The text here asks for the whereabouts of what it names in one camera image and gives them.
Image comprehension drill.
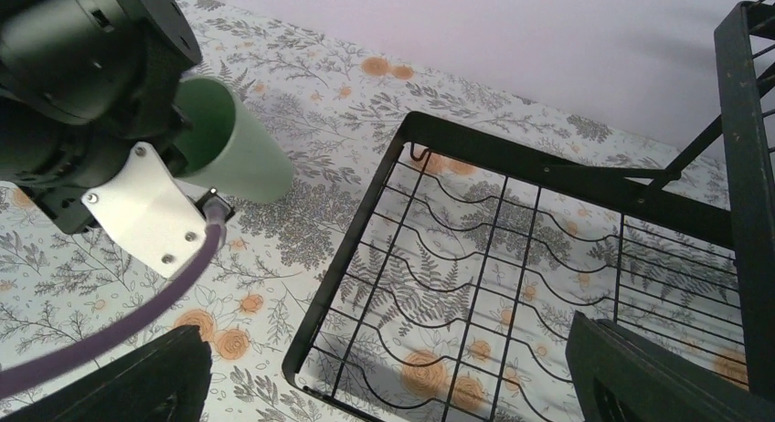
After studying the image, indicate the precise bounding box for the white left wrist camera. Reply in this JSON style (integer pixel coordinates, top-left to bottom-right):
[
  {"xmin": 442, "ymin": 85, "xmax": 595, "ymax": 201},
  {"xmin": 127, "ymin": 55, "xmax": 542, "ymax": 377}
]
[{"xmin": 80, "ymin": 142, "xmax": 225, "ymax": 279}]

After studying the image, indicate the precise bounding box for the black wire dish rack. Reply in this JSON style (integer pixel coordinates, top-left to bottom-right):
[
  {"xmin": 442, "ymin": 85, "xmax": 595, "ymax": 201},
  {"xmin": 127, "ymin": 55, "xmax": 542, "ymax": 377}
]
[{"xmin": 282, "ymin": 0, "xmax": 774, "ymax": 421}]

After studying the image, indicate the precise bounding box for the mint green cup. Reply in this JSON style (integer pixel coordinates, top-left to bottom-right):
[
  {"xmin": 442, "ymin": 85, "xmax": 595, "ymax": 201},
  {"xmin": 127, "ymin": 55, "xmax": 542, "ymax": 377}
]
[{"xmin": 175, "ymin": 76, "xmax": 294, "ymax": 204}]

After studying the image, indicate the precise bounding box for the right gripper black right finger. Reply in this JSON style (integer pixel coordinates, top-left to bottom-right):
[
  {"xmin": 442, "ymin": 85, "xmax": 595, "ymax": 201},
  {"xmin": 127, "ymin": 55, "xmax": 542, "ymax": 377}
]
[{"xmin": 565, "ymin": 312, "xmax": 774, "ymax": 422}]

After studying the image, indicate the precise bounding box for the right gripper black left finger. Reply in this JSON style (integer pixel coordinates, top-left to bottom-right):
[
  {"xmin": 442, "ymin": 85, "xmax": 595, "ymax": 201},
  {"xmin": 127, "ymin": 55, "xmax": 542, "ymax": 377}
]
[{"xmin": 1, "ymin": 325, "xmax": 212, "ymax": 422}]

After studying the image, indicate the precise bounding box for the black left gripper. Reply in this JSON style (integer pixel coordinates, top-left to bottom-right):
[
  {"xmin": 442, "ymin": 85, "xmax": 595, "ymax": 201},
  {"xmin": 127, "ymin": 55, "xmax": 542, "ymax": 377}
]
[{"xmin": 1, "ymin": 0, "xmax": 202, "ymax": 235}]

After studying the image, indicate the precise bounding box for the floral patterned table mat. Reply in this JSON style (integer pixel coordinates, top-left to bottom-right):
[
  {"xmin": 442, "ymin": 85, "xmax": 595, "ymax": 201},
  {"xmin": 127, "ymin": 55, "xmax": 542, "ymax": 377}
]
[{"xmin": 0, "ymin": 0, "xmax": 752, "ymax": 422}]

